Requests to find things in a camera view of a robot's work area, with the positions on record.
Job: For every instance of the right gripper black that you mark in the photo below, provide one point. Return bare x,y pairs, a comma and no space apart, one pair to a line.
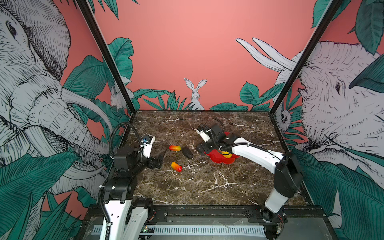
199,149

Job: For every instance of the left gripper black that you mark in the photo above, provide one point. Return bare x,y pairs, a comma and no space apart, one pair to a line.
152,164

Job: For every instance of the long yellow fake fruit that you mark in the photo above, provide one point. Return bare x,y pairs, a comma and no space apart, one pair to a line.
226,154

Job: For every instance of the red-yellow fake mango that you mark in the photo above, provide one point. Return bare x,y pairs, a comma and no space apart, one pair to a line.
175,148
176,167

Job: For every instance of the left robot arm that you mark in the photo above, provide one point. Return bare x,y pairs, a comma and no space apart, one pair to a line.
124,218

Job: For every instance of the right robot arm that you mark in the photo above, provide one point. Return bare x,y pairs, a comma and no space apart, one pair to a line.
287,171

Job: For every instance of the red flower-shaped fruit bowl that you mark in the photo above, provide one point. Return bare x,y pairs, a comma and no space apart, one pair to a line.
218,158

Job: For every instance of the dark brown fake fruit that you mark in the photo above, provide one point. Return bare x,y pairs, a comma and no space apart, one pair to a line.
187,153

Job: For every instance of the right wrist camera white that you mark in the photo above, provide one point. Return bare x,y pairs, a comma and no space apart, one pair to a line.
203,135

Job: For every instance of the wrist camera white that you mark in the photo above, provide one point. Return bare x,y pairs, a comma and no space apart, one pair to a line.
203,135
147,144

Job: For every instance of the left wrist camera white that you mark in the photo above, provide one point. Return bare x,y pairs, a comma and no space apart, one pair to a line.
147,144

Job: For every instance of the white slotted cable duct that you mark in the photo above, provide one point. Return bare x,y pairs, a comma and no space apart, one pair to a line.
191,230

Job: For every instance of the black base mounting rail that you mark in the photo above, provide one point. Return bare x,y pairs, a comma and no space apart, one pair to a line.
252,213

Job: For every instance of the left black frame post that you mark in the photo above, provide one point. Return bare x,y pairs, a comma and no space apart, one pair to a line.
88,15

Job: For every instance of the black frame post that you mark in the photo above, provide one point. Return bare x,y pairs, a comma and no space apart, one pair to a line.
325,20
88,15

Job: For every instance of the right black frame post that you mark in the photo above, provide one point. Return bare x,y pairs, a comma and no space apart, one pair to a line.
325,20

